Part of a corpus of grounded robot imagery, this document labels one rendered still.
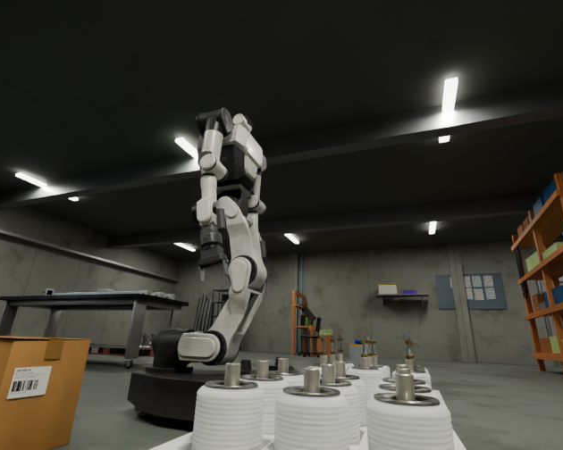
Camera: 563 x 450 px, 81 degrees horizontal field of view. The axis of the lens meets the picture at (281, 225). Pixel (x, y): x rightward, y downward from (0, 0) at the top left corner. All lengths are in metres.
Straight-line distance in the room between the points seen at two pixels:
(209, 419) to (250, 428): 0.05
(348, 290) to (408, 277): 1.80
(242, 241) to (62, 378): 0.82
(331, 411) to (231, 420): 0.13
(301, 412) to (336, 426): 0.04
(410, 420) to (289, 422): 0.14
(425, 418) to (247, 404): 0.22
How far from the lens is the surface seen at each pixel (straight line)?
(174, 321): 4.43
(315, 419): 0.45
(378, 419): 0.45
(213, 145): 1.59
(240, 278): 1.46
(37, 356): 1.23
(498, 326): 10.60
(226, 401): 0.49
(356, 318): 10.54
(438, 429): 0.45
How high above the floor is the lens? 0.31
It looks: 19 degrees up
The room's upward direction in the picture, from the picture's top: 2 degrees clockwise
